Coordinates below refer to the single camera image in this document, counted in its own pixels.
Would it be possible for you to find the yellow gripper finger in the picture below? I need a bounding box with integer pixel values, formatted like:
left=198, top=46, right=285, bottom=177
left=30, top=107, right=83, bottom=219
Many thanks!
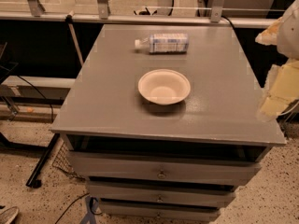
left=255, top=18, right=282, bottom=46
left=257, top=59, right=299, bottom=121

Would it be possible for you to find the white paper bowl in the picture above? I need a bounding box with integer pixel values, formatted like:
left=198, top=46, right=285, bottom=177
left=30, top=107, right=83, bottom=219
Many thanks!
left=137, top=69, right=191, bottom=105

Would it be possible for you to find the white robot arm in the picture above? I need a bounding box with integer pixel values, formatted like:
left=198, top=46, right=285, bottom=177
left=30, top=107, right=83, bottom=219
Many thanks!
left=255, top=0, right=299, bottom=121

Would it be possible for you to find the clear plastic water bottle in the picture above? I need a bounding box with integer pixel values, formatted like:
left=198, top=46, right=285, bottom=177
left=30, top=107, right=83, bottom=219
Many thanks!
left=135, top=33, right=189, bottom=54

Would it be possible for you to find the grey drawer cabinet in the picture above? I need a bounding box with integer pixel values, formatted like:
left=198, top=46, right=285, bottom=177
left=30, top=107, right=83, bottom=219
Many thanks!
left=52, top=24, right=285, bottom=211

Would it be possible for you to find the middle grey drawer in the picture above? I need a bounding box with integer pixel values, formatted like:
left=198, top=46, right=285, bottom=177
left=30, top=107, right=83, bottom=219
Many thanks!
left=88, top=181, right=235, bottom=208

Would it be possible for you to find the grey drawer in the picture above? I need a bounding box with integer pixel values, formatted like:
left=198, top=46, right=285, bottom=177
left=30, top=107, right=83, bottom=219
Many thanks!
left=99, top=201, right=220, bottom=222
left=88, top=181, right=235, bottom=208
left=67, top=151, right=261, bottom=186

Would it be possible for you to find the top grey drawer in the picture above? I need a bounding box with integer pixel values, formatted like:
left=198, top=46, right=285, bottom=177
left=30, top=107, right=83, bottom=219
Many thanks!
left=67, top=151, right=261, bottom=186

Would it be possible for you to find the bottom grey drawer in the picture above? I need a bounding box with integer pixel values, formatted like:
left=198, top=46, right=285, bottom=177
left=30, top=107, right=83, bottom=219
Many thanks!
left=99, top=201, right=220, bottom=222

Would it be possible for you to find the blue metal stand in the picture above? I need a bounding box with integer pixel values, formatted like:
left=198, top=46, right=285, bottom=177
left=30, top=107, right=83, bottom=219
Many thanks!
left=80, top=196, right=99, bottom=224

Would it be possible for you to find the black floor bar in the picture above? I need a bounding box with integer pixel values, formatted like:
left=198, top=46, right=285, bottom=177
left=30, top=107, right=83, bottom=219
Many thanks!
left=26, top=133, right=59, bottom=189

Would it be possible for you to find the shoe tip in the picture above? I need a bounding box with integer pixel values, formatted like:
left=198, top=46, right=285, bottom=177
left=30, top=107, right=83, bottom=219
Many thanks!
left=0, top=206, right=20, bottom=224

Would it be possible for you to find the metal frame rail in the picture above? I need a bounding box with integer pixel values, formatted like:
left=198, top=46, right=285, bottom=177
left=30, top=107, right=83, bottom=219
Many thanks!
left=0, top=11, right=276, bottom=29

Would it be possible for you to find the wooden broom handle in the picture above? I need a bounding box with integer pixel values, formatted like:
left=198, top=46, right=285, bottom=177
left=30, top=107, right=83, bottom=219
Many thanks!
left=65, top=10, right=84, bottom=66

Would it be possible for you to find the black floor cable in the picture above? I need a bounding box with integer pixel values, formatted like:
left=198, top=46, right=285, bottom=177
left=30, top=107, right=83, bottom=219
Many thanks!
left=54, top=192, right=91, bottom=224

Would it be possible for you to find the wire mesh panel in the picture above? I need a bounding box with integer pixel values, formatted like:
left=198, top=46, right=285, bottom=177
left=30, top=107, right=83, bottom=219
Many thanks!
left=52, top=143, right=83, bottom=180

